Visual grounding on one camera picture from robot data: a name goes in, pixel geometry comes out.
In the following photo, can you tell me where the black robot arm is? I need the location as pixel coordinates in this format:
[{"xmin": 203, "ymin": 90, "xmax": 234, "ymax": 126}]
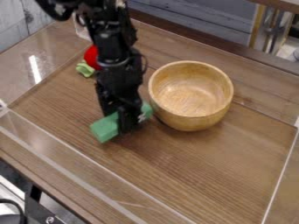
[{"xmin": 35, "ymin": 0, "xmax": 147, "ymax": 133}]

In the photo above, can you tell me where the gold metal chair frame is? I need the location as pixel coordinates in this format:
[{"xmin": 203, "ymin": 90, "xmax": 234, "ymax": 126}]
[{"xmin": 249, "ymin": 4, "xmax": 296, "ymax": 55}]

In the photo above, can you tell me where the black table leg bracket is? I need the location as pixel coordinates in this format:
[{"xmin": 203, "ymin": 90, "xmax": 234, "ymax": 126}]
[{"xmin": 25, "ymin": 185, "xmax": 66, "ymax": 224}]

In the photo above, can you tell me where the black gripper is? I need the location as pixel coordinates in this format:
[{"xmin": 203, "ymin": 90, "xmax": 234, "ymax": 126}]
[{"xmin": 97, "ymin": 48, "xmax": 149, "ymax": 134}]

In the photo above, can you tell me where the brown wooden bowl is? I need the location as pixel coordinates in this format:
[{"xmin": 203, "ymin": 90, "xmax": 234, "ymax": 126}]
[{"xmin": 149, "ymin": 60, "xmax": 234, "ymax": 132}]

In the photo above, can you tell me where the red plush strawberry toy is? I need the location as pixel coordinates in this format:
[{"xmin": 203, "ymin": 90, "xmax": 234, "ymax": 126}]
[{"xmin": 77, "ymin": 45, "xmax": 102, "ymax": 78}]

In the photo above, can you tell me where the clear acrylic front barrier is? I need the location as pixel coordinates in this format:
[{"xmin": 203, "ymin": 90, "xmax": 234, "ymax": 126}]
[{"xmin": 0, "ymin": 101, "xmax": 195, "ymax": 224}]

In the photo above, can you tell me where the green rectangular block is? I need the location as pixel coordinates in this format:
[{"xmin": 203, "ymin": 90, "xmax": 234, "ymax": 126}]
[{"xmin": 90, "ymin": 101, "xmax": 154, "ymax": 143}]

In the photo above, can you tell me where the black cable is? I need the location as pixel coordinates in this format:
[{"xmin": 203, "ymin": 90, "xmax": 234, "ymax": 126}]
[{"xmin": 0, "ymin": 198, "xmax": 29, "ymax": 224}]

